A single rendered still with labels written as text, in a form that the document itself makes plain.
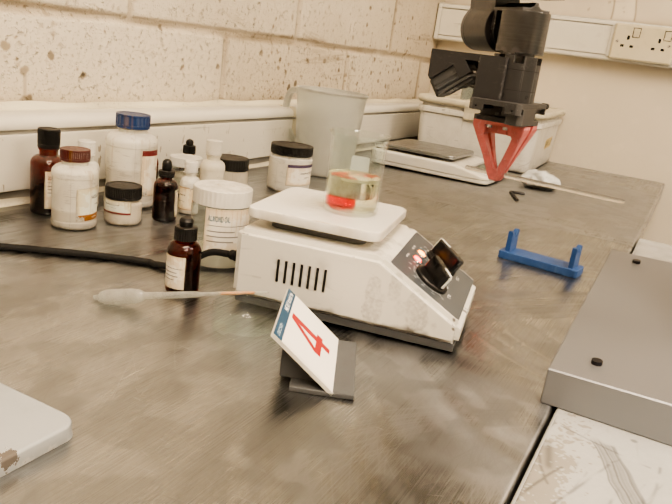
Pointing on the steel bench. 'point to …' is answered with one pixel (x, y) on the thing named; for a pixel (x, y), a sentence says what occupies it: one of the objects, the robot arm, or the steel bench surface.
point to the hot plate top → (367, 231)
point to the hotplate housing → (344, 281)
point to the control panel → (455, 297)
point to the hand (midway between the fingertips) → (495, 173)
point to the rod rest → (541, 258)
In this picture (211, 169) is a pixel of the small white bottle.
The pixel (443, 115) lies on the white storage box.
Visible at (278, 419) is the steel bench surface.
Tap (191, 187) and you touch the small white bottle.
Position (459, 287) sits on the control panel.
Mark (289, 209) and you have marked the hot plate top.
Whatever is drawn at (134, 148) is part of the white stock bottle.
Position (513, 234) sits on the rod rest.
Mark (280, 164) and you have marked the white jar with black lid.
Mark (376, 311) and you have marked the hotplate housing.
